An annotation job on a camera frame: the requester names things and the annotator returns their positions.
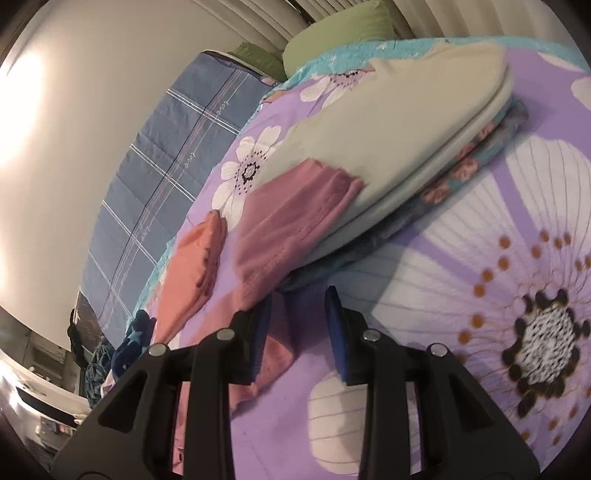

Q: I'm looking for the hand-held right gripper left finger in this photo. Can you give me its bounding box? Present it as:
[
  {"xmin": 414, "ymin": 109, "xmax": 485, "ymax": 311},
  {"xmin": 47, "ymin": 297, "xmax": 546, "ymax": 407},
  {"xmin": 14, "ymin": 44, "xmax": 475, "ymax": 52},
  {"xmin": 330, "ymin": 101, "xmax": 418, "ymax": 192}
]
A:
[{"xmin": 51, "ymin": 292, "xmax": 290, "ymax": 480}]

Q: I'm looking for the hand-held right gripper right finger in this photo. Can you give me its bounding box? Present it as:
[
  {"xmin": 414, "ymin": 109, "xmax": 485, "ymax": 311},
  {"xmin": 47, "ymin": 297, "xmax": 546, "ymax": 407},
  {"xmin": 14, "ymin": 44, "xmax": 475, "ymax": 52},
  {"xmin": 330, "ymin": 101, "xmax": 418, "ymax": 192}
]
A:
[{"xmin": 324, "ymin": 286, "xmax": 540, "ymax": 480}]

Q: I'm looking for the light pink garment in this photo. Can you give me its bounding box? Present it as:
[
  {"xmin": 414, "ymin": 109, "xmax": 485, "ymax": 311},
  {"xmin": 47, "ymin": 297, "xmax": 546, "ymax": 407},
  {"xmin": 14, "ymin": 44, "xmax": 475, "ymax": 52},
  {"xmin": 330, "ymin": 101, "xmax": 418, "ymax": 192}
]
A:
[{"xmin": 168, "ymin": 277, "xmax": 303, "ymax": 478}]

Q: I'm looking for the purple floral bed sheet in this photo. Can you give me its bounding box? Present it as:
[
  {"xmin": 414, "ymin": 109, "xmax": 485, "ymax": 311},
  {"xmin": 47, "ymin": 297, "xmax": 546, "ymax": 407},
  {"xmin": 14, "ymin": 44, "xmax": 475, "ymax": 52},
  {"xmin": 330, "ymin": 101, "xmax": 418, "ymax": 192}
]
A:
[{"xmin": 139, "ymin": 37, "xmax": 591, "ymax": 480}]

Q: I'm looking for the salmon folded garment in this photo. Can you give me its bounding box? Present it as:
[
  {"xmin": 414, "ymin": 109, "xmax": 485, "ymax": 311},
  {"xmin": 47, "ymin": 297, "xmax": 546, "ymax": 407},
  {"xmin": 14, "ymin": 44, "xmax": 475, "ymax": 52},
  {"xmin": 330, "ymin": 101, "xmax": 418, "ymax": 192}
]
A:
[{"xmin": 154, "ymin": 210, "xmax": 227, "ymax": 342}]

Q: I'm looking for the mauve folded garment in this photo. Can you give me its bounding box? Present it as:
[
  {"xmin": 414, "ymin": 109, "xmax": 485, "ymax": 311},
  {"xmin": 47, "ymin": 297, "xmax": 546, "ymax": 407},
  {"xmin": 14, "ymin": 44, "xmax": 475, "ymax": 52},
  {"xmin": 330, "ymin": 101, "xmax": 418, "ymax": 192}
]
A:
[{"xmin": 233, "ymin": 159, "xmax": 365, "ymax": 308}]

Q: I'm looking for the navy star print cloth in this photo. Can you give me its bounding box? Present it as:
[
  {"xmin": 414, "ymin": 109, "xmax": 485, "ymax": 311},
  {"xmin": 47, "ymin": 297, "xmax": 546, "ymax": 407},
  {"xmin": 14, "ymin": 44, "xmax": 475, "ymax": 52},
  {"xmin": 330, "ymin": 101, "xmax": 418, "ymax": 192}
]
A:
[{"xmin": 111, "ymin": 309, "xmax": 158, "ymax": 377}]

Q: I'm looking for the teal knitted cloth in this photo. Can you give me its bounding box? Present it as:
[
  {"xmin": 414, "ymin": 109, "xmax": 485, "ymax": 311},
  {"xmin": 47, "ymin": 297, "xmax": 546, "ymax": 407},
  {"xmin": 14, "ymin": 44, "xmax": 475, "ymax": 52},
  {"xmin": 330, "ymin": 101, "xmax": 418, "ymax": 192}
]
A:
[{"xmin": 83, "ymin": 344, "xmax": 116, "ymax": 411}]

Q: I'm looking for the folded towels stack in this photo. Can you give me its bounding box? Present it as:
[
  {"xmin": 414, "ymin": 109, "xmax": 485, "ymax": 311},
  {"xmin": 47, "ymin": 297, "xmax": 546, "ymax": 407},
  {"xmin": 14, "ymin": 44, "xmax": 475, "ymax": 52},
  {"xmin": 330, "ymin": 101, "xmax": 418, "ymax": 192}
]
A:
[{"xmin": 256, "ymin": 41, "xmax": 515, "ymax": 261}]

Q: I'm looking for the blue floral folded garment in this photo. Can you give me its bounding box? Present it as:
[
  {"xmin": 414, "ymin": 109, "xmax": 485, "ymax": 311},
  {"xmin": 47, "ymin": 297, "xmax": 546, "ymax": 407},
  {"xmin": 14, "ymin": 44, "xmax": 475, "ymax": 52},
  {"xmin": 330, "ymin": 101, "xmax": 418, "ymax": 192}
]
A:
[{"xmin": 277, "ymin": 99, "xmax": 529, "ymax": 291}]

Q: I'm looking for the blue plaid quilt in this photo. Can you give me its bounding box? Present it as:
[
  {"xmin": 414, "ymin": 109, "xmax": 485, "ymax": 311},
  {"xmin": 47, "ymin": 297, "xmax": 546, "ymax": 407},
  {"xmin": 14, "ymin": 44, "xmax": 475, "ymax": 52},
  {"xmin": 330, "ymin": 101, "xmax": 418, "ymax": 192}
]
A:
[{"xmin": 78, "ymin": 50, "xmax": 282, "ymax": 333}]

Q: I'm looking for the dark green pillow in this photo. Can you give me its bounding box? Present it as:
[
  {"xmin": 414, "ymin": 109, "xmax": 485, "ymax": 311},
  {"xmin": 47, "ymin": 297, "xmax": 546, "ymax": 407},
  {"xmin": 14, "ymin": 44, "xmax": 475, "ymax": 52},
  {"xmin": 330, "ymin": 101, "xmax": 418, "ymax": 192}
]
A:
[{"xmin": 228, "ymin": 41, "xmax": 287, "ymax": 84}]

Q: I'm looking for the light green pillow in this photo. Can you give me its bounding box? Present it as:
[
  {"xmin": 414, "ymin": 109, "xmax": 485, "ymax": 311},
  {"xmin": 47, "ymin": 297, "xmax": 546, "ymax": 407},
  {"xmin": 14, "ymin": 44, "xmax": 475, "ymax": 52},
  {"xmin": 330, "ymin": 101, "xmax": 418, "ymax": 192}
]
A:
[{"xmin": 281, "ymin": 0, "xmax": 398, "ymax": 77}]

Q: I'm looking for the white curtain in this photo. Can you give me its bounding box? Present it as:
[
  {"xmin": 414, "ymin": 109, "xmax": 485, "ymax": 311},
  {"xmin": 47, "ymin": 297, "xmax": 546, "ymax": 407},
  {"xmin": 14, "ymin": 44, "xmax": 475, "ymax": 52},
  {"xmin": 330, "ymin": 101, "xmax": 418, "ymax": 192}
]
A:
[{"xmin": 240, "ymin": 0, "xmax": 467, "ymax": 49}]

